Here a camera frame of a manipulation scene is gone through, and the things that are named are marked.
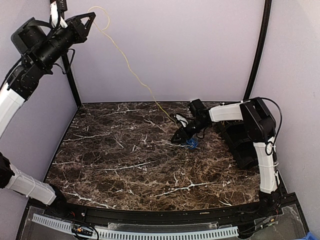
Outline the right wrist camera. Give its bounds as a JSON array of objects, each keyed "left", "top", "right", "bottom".
[{"left": 173, "top": 114, "right": 189, "bottom": 128}]

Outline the white slotted cable duct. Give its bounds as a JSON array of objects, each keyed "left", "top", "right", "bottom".
[{"left": 32, "top": 213, "right": 239, "bottom": 240}]

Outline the right black frame post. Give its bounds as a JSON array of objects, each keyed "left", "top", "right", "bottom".
[{"left": 243, "top": 0, "right": 272, "bottom": 100}]

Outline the black frame post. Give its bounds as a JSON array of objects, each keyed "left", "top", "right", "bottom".
[
  {"left": 49, "top": 0, "right": 82, "bottom": 107},
  {"left": 243, "top": 0, "right": 272, "bottom": 100}
]

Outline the blue cable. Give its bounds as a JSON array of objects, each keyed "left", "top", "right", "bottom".
[{"left": 183, "top": 136, "right": 201, "bottom": 151}]

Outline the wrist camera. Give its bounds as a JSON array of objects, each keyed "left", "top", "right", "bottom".
[
  {"left": 49, "top": 0, "right": 68, "bottom": 29},
  {"left": 173, "top": 114, "right": 189, "bottom": 128}
]

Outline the black three-compartment bin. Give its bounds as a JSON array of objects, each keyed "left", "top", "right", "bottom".
[{"left": 217, "top": 120, "right": 258, "bottom": 170}]

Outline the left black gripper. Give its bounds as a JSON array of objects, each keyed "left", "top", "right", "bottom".
[{"left": 34, "top": 11, "right": 96, "bottom": 70}]

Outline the left black frame post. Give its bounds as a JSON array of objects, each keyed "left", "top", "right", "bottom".
[{"left": 49, "top": 0, "right": 82, "bottom": 107}]

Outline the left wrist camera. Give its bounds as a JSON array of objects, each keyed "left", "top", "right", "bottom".
[{"left": 49, "top": 0, "right": 68, "bottom": 29}]

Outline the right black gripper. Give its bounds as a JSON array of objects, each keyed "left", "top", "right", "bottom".
[{"left": 171, "top": 118, "right": 209, "bottom": 143}]

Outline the black front rail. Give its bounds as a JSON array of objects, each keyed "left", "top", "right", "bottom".
[{"left": 29, "top": 194, "right": 298, "bottom": 228}]

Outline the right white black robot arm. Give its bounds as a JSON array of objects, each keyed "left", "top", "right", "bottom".
[{"left": 170, "top": 97, "right": 280, "bottom": 195}]

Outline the yellow cable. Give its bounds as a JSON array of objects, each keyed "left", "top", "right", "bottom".
[{"left": 87, "top": 6, "right": 177, "bottom": 123}]

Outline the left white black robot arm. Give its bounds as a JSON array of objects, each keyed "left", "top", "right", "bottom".
[{"left": 0, "top": 12, "right": 96, "bottom": 218}]

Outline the blue object at corner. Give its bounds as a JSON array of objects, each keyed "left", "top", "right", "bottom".
[{"left": 304, "top": 232, "right": 320, "bottom": 240}]

